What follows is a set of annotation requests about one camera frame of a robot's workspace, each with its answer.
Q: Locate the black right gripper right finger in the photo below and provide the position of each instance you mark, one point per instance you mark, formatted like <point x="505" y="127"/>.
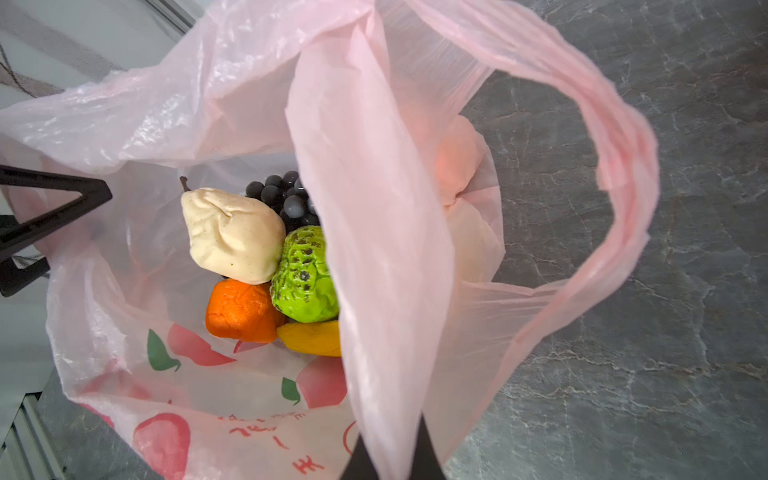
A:
<point x="425" y="465"/>

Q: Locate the pink plastic bag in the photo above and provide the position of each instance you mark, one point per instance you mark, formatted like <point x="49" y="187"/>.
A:
<point x="364" y="99"/>

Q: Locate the orange fake tangerine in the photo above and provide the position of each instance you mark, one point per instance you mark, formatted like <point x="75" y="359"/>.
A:
<point x="243" y="312"/>

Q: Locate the yellow fake banana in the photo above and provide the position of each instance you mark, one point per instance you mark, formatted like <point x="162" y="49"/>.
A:
<point x="320" y="338"/>

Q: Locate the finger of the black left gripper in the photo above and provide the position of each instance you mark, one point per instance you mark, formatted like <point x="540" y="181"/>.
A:
<point x="93" y="193"/>
<point x="15" y="278"/>

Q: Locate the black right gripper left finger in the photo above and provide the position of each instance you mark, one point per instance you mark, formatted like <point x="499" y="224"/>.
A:
<point x="360" y="466"/>

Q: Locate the dark fake grape bunch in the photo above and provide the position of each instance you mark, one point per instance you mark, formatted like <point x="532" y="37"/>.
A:
<point x="288" y="197"/>

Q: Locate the cream fake pear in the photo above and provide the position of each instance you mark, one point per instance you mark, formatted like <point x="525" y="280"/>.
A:
<point x="232" y="235"/>

